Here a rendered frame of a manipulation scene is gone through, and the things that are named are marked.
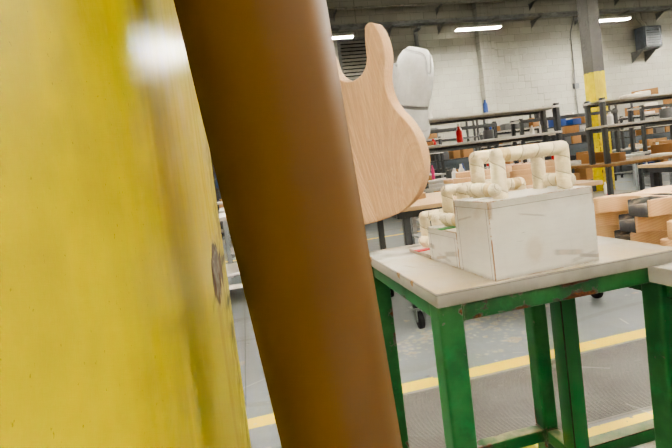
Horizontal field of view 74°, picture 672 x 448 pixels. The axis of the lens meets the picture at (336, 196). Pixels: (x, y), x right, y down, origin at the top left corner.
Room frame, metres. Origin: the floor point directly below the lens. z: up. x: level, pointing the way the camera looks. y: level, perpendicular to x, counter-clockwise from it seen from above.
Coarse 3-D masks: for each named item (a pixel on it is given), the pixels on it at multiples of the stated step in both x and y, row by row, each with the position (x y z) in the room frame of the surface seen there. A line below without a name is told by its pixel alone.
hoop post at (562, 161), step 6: (564, 150) 1.00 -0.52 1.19; (558, 156) 1.01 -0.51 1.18; (564, 156) 1.00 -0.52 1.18; (558, 162) 1.01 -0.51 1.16; (564, 162) 1.00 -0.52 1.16; (558, 168) 1.01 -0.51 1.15; (564, 168) 1.00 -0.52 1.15; (570, 168) 1.01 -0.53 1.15; (558, 174) 1.01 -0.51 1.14; (564, 174) 1.00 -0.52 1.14; (570, 174) 1.00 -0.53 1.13; (558, 180) 1.01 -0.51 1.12; (564, 180) 1.00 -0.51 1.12; (570, 180) 1.00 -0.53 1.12; (558, 186) 1.02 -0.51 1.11; (564, 186) 1.00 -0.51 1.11; (570, 186) 1.00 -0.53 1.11
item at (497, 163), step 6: (498, 156) 0.96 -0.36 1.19; (492, 162) 0.97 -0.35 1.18; (498, 162) 0.96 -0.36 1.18; (504, 162) 0.97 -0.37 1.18; (492, 168) 0.97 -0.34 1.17; (498, 168) 0.96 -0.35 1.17; (504, 168) 0.97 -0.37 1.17; (492, 174) 0.97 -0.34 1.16; (498, 174) 0.96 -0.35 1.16; (504, 174) 0.96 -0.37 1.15; (492, 180) 0.97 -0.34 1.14; (498, 180) 0.96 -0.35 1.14; (504, 180) 0.96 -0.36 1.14; (504, 186) 0.96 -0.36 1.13; (504, 192) 0.96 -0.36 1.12; (498, 198) 0.96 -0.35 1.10; (504, 198) 0.96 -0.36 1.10
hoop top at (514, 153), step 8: (528, 144) 1.00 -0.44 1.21; (536, 144) 0.99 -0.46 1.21; (544, 144) 0.99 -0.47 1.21; (552, 144) 1.00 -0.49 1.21; (560, 144) 1.00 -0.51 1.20; (496, 152) 0.96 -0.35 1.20; (504, 152) 0.97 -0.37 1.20; (512, 152) 0.97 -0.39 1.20; (520, 152) 0.97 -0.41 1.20; (528, 152) 0.98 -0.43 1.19; (536, 152) 0.98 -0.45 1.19; (544, 152) 0.99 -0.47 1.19; (552, 152) 1.00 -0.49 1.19; (560, 152) 1.00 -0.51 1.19; (512, 160) 0.98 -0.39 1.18
